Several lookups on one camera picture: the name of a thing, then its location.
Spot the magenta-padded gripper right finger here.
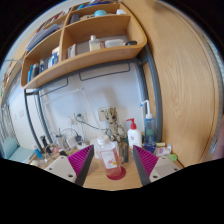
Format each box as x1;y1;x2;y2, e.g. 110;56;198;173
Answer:
132;144;181;187

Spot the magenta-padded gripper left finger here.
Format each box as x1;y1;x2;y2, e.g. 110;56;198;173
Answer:
44;144;95;188

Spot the clear drink bottle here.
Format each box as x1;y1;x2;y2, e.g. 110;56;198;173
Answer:
96;134;123;178

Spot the green packet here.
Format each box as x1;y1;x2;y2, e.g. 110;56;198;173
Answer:
166;153;179;163

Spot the white wrapped packet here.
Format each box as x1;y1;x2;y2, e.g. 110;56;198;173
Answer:
154;143;173;157

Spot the blue tissue pack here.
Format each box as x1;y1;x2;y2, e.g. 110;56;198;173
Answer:
143;141;158;154

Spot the white charger with black plug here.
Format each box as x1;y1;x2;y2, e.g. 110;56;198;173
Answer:
64;134;84;148

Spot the blue tube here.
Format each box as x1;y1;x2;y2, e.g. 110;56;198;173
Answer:
32;144;44;160

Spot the black bottle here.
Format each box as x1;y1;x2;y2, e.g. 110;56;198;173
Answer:
39;134;51;154

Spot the white lotion bottle, red pump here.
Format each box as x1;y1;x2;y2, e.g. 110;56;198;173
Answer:
125;118;143;149

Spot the teal cushion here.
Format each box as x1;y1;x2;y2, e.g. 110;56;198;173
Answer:
0;136;34;164

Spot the brown tree figurine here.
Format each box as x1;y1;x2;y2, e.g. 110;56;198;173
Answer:
104;106;130;164

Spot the white desk lamp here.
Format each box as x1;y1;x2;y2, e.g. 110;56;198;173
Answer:
41;87;103;134

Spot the wooden shelf unit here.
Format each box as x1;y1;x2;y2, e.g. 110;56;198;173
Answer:
1;0;148;101

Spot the white double wall socket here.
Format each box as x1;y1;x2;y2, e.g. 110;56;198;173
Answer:
65;112;88;127

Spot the white single wall socket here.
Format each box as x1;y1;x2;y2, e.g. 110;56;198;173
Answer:
97;106;111;122

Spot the grey metal desk frame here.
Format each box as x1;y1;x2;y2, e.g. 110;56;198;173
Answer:
23;46;164;154

